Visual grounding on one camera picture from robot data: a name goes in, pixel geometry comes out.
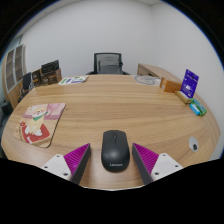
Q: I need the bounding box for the large dark cardboard box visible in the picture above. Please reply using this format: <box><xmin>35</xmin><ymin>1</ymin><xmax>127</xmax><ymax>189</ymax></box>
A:
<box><xmin>39</xmin><ymin>68</ymin><xmax>63</xmax><ymax>86</ymax></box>

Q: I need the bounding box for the silver desk cable grommet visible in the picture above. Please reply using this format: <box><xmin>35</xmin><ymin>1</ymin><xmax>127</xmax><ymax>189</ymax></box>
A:
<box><xmin>188</xmin><ymin>136</ymin><xmax>200</xmax><ymax>153</ymax></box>

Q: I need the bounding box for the white green purple leaflet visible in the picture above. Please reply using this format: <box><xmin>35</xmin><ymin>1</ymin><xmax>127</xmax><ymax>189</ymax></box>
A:
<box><xmin>58</xmin><ymin>75</ymin><xmax>90</xmax><ymax>86</ymax></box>

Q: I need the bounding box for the wooden shelf unit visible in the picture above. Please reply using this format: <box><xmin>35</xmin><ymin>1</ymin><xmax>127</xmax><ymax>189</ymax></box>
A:
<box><xmin>2</xmin><ymin>44</ymin><xmax>28</xmax><ymax>109</ymax></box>

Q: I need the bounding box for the black computer mouse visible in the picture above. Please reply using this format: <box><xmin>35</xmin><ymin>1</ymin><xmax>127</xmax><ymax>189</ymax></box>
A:
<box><xmin>100</xmin><ymin>129</ymin><xmax>131</xmax><ymax>173</ymax></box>

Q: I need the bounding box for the brown wooden box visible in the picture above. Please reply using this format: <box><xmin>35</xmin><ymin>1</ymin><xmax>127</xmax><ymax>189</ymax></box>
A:
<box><xmin>159</xmin><ymin>77</ymin><xmax>183</xmax><ymax>94</ymax></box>

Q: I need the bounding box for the black mesh office chair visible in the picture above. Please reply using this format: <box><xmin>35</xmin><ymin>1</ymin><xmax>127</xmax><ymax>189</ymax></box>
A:
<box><xmin>85</xmin><ymin>51</ymin><xmax>130</xmax><ymax>75</ymax></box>

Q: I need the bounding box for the dark printed box with handle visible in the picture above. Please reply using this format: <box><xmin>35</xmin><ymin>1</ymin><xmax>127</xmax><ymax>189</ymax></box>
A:
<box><xmin>40</xmin><ymin>59</ymin><xmax>60</xmax><ymax>74</ymax></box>

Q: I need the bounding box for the wooden side cabinet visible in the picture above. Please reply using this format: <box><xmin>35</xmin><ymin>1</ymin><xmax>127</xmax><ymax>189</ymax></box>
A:
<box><xmin>136</xmin><ymin>63</ymin><xmax>183</xmax><ymax>83</ymax></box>

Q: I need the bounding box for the black leather sofa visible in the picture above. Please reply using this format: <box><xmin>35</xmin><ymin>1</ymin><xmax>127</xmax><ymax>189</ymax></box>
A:
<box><xmin>0</xmin><ymin>99</ymin><xmax>14</xmax><ymax>134</ymax></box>

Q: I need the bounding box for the green flat box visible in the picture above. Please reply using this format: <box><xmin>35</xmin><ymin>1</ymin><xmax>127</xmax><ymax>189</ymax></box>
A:
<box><xmin>192</xmin><ymin>98</ymin><xmax>208</xmax><ymax>117</ymax></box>

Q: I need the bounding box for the blue flat box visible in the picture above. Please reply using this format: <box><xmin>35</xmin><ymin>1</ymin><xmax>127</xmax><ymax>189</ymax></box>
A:
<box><xmin>189</xmin><ymin>103</ymin><xmax>201</xmax><ymax>117</ymax></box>

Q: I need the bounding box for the purple standing sign card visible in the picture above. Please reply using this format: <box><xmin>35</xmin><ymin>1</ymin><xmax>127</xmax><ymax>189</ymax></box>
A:
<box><xmin>180</xmin><ymin>68</ymin><xmax>200</xmax><ymax>99</ymax></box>

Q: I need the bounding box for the cartoon dog print mouse pad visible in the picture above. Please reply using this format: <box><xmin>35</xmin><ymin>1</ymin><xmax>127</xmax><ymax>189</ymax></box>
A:
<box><xmin>13</xmin><ymin>102</ymin><xmax>67</xmax><ymax>149</ymax></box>

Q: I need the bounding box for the small dark cardboard box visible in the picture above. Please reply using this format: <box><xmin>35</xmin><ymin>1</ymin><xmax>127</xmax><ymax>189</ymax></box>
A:
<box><xmin>31</xmin><ymin>68</ymin><xmax>43</xmax><ymax>88</ymax></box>

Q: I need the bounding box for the small black visitor chair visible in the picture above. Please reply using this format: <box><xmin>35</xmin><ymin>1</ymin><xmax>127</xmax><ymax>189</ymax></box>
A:
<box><xmin>19</xmin><ymin>71</ymin><xmax>34</xmax><ymax>101</ymax></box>

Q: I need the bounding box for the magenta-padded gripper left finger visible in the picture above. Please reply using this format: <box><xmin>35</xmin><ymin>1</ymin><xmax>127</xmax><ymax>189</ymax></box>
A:
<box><xmin>40</xmin><ymin>143</ymin><xmax>92</xmax><ymax>185</ymax></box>

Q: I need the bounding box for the light wooden sign base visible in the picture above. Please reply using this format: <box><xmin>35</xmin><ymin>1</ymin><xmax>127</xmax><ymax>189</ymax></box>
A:
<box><xmin>174</xmin><ymin>90</ymin><xmax>194</xmax><ymax>105</ymax></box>

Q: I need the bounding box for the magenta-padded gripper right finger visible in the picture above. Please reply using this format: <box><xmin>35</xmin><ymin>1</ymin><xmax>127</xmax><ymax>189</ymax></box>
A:
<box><xmin>132</xmin><ymin>143</ymin><xmax>184</xmax><ymax>185</ymax></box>

